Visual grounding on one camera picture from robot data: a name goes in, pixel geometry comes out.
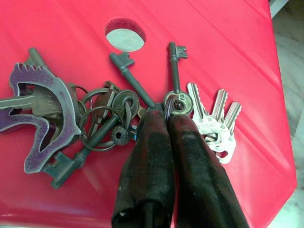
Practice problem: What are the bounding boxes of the medium metal key ring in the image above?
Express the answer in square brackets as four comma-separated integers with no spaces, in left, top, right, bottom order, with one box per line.
[82,87,112,114]

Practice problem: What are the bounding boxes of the red plastic stool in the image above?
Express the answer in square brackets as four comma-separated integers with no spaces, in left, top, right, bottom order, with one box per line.
[0,0,300,228]

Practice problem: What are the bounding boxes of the dark skeleton key stamped 2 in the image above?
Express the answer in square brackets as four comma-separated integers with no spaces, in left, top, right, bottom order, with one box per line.
[163,41,192,117]

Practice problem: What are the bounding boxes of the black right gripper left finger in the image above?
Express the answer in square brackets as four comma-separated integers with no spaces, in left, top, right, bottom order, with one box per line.
[111,104,176,228]

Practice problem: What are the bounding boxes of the large metal key ring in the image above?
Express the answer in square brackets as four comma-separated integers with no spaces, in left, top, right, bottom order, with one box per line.
[79,106,133,152]

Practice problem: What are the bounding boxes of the brown flat key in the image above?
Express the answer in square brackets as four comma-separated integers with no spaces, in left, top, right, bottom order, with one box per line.
[89,81,117,136]

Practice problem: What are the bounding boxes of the dark perforated metal bead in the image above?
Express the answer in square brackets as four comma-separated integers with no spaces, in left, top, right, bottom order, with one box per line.
[110,125,131,146]

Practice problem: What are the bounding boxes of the silver flat key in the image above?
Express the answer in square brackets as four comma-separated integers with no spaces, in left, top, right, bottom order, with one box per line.
[207,89,235,154]
[187,82,220,143]
[215,101,243,165]

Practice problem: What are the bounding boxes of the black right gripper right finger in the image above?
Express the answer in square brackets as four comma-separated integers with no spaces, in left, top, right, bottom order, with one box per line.
[167,114,250,228]

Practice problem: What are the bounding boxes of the purple metal keychain ornament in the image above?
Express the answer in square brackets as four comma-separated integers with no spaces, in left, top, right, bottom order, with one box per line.
[0,62,83,174]

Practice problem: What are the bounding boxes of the small metal key ring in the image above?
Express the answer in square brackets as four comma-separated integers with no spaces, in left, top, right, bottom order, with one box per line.
[162,97,178,120]

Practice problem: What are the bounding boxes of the large grey flat key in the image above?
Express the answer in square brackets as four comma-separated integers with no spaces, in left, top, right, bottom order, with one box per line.
[0,89,63,117]

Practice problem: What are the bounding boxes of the dark skeleton key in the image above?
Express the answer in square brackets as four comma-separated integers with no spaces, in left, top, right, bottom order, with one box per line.
[109,52,156,108]
[24,47,49,69]
[51,89,141,190]

